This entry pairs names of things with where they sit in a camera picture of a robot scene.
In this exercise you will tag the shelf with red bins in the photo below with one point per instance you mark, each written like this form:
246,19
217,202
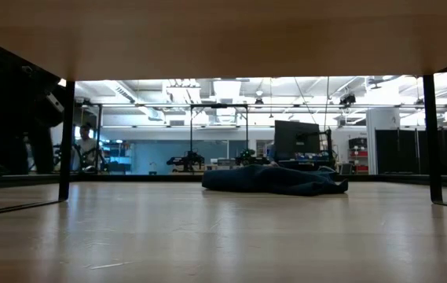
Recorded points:
358,155

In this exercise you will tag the white pillar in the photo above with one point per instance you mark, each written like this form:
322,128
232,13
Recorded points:
382,137

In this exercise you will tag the black computer monitor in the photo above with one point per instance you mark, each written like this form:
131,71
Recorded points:
295,137

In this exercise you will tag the black background robot arm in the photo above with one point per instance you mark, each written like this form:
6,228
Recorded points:
248,157
187,160

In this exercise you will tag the dark blue cloth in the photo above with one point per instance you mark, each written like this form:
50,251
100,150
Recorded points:
262,181

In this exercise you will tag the person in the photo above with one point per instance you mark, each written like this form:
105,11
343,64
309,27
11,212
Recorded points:
86,147

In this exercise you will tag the black cabinet row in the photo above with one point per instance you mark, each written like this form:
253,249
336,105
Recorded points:
407,151

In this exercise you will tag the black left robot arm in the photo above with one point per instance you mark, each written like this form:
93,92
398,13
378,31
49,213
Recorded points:
7,118

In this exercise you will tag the black table frame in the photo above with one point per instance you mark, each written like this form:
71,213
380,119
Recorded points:
136,178

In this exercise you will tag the black background station frame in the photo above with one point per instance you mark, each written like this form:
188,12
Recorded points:
99,129
219,105

